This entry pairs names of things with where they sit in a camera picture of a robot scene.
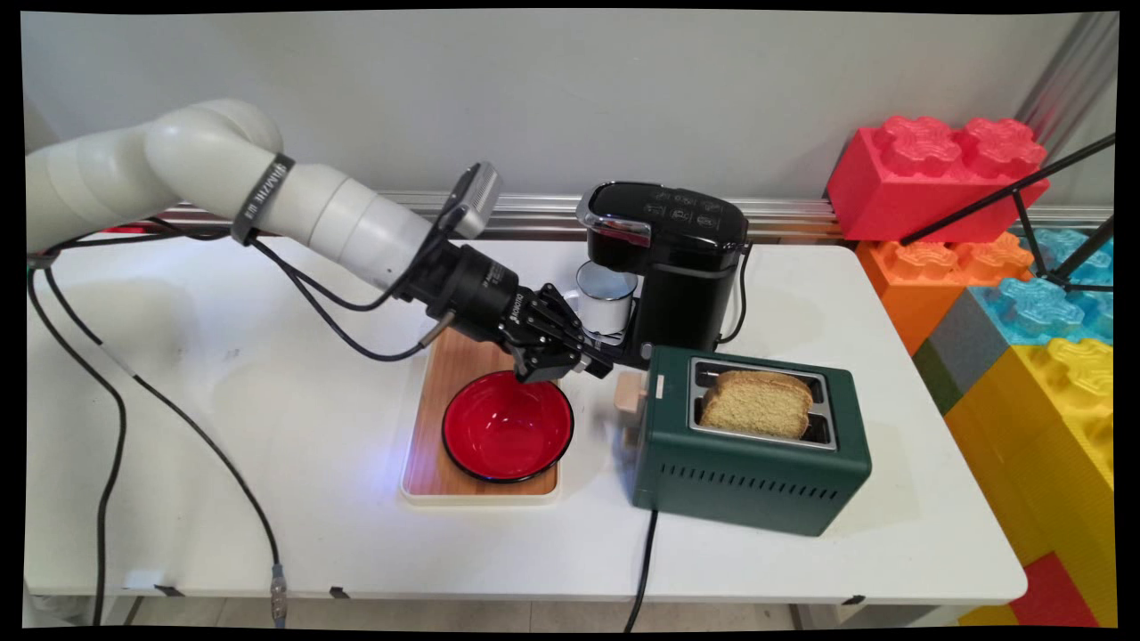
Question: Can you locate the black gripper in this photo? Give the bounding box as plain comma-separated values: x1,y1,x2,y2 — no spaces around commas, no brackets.
425,244,616,385

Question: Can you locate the white enamel mug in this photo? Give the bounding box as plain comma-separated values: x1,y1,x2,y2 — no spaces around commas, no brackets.
563,261,639,338

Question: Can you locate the red bowl with black rim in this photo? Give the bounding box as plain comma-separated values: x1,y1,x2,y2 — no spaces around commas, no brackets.
441,369,575,485

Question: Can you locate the wooden tray with cream rim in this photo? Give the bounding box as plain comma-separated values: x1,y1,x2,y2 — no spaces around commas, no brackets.
400,325,563,507

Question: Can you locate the black coffee machine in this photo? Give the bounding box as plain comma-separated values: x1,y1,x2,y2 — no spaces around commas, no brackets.
571,180,752,371

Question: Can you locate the bread slice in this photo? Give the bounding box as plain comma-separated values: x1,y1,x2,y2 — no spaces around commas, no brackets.
698,380,812,441
712,369,815,412

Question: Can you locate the green toaster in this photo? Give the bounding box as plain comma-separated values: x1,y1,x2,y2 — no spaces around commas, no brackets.
615,345,874,539

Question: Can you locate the orange toy brick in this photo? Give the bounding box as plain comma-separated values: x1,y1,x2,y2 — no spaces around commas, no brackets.
856,232,1035,358

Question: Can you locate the big red toy brick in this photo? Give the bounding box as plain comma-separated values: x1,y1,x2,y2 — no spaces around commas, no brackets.
826,115,1051,244

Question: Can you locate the grey toy brick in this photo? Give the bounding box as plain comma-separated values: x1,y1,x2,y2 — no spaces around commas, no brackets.
925,288,1017,416

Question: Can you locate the blue toy brick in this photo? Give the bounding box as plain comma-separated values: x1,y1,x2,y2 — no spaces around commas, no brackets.
968,226,1115,347

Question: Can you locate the big yellow toy brick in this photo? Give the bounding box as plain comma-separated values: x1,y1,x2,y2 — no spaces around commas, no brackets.
943,336,1117,626

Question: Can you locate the black tripod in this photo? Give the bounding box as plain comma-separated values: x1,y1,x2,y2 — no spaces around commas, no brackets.
899,133,1117,292

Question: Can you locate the small red toy brick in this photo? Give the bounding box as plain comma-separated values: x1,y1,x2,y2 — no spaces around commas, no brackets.
1010,551,1102,629

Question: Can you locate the slanted aluminium profile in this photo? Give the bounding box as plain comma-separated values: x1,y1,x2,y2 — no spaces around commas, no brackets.
1014,12,1120,158

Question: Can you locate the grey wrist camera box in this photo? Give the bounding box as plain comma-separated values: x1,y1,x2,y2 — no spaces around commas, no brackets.
436,161,505,240

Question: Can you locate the black coffee machine cable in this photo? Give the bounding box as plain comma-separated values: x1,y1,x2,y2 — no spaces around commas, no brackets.
719,243,754,345

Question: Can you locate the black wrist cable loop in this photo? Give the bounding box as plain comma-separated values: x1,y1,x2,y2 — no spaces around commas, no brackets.
245,233,457,363

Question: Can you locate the black toaster power cable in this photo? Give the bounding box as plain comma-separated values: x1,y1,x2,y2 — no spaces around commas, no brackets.
623,508,659,634

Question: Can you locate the horizontal aluminium rail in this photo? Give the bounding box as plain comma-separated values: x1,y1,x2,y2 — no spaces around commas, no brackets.
107,189,1115,243

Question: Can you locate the black velcro strap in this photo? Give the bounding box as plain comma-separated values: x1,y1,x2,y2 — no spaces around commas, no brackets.
231,152,297,247

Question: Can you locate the black cable with metal connector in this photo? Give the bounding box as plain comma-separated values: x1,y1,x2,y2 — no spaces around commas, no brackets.
34,254,289,627

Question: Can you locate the long black cable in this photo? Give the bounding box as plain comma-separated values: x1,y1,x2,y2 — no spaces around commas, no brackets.
27,265,127,627

